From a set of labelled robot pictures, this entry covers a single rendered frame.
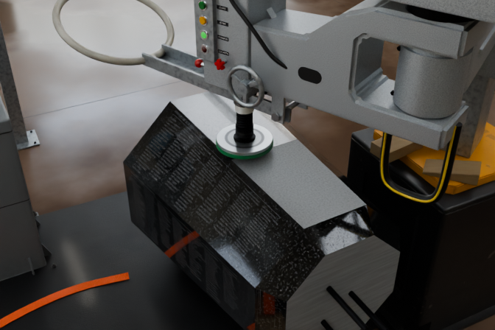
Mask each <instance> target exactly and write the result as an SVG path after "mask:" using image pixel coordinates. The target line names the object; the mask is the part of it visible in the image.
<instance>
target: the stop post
mask: <svg viewBox="0 0 495 330"><path fill-rule="evenodd" d="M0 84H1V89H2V93H3V96H4V101H5V105H6V108H7V113H8V116H9V118H10V122H11V125H12V129H13V134H14V137H15V142H16V146H17V149H18V150H22V149H26V148H30V147H35V146H39V145H40V143H39V140H38V137H37V135H36V132H35V130H30V131H26V128H25V124H24V119H23V115H22V112H21V106H20V102H19V99H18V94H17V91H16V86H15V81H14V78H13V72H12V69H11V65H10V59H9V56H8V53H7V47H6V43H5V40H4V35H3V31H2V28H1V22H0Z"/></svg>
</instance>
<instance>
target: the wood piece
mask: <svg viewBox="0 0 495 330"><path fill-rule="evenodd" d="M381 146H382V137H381V138H379V139H377V140H375V141H372V142H371V150H370V152H371V153H372V154H374V155H375V156H376V157H378V158H380V152H381ZM421 148H423V145H420V144H416V143H414V142H411V141H408V140H406V139H403V138H399V137H397V136H392V141H391V146H390V157H389V163H390V162H392V161H395V160H397V159H399V158H402V157H404V156H406V155H408V154H410V153H412V152H415V151H417V150H419V149H421Z"/></svg>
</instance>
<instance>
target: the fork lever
mask: <svg viewBox="0 0 495 330"><path fill-rule="evenodd" d="M161 48H163V49H164V50H165V55H164V56H162V57H160V58H157V57H154V56H152V55H149V54H146V53H142V54H141V55H142V57H143V58H144V59H145V64H143V65H144V66H147V67H149V68H151V69H155V70H157V71H160V72H162V73H165V74H168V75H169V76H172V77H175V78H177V79H179V80H182V81H184V82H187V83H190V84H192V85H196V86H197V87H200V88H203V89H205V90H207V91H210V92H212V93H215V94H218V95H220V96H223V97H225V98H228V99H231V100H233V101H234V99H233V98H232V97H231V95H230V94H229V91H226V90H223V89H221V88H218V87H215V86H212V85H209V84H207V83H205V81H204V67H201V68H198V67H196V66H195V64H194V62H195V60H196V59H201V60H202V61H203V59H202V58H199V57H197V55H193V54H191V53H188V52H185V51H183V50H180V49H177V48H175V47H172V46H169V45H166V44H164V43H162V44H161ZM257 99H258V96H256V95H253V96H251V97H249V98H248V102H249V103H252V102H255V101H256V100H257ZM286 102H288V103H289V104H288V105H286V106H285V122H289V123H290V122H291V115H292V109H293V108H294V107H296V106H298V107H299V108H303V109H305V110H307V109H308V106H307V105H303V104H301V103H298V102H294V101H292V100H289V99H286ZM271 106H272V101H270V100H267V99H263V101H262V103H261V104H260V105H259V106H258V107H255V108H253V109H255V110H258V111H261V112H263V113H266V114H268V115H271ZM271 119H272V120H273V121H274V122H278V121H280V116H279V115H278V114H277V112H276V113H272V117H271Z"/></svg>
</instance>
